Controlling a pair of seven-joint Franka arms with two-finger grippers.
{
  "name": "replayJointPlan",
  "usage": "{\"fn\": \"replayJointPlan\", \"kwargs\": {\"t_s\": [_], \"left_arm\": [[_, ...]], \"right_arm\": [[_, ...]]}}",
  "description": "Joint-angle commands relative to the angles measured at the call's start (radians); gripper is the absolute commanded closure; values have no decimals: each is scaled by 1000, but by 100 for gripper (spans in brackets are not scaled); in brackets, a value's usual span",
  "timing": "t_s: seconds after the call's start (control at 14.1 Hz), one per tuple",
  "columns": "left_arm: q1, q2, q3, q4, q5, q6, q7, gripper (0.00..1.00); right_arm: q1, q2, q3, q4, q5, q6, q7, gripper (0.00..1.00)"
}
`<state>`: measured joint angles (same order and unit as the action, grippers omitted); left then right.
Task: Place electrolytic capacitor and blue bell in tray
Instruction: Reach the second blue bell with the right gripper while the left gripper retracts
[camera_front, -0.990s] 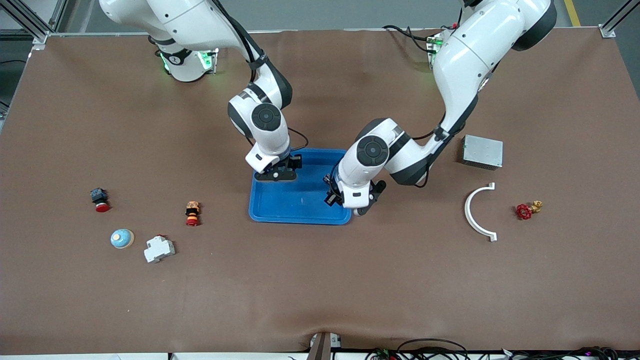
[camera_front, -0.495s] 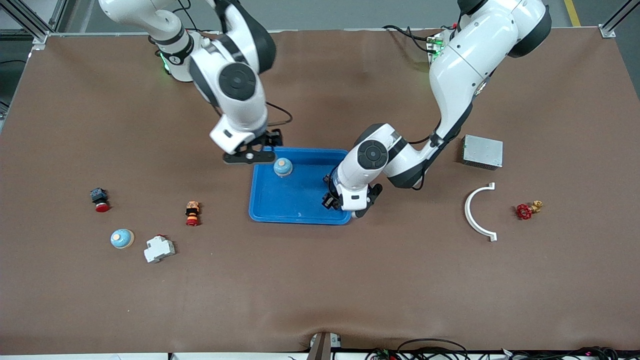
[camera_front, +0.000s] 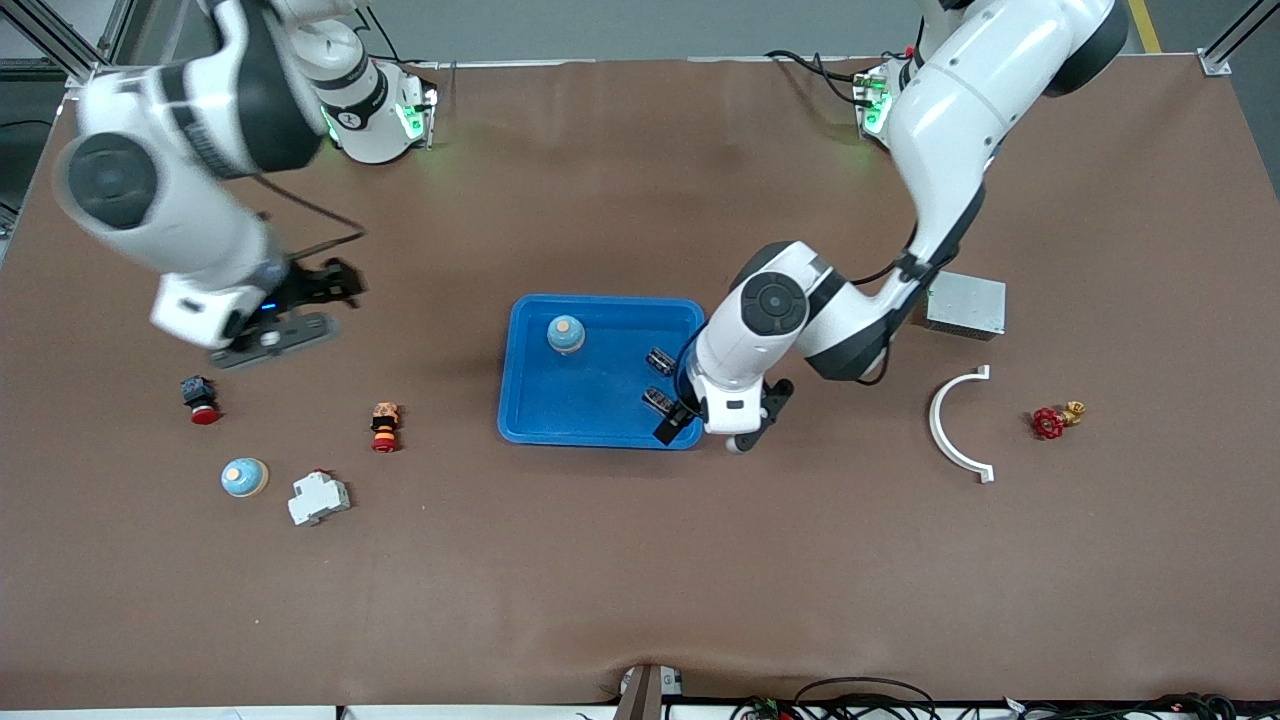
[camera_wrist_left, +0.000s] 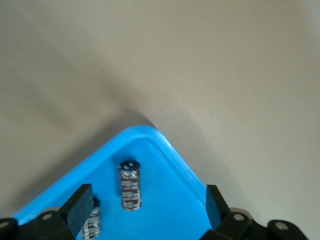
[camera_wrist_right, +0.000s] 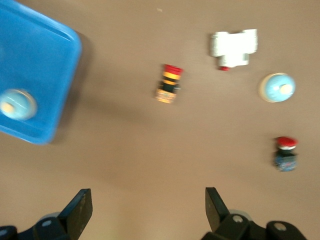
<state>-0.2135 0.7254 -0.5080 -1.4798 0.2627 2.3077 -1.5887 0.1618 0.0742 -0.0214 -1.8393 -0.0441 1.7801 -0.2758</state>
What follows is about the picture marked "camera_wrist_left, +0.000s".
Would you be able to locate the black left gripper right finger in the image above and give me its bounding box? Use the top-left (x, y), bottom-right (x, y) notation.
top-left (202, 184), bottom-right (273, 240)

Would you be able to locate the small dark connector block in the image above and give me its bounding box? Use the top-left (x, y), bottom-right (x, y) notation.
top-left (81, 197), bottom-right (103, 240)

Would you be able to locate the blue plastic tray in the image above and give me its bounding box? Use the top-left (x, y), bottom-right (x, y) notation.
top-left (12, 124), bottom-right (219, 240)

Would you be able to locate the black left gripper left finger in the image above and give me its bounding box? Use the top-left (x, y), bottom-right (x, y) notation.
top-left (23, 183), bottom-right (94, 240)

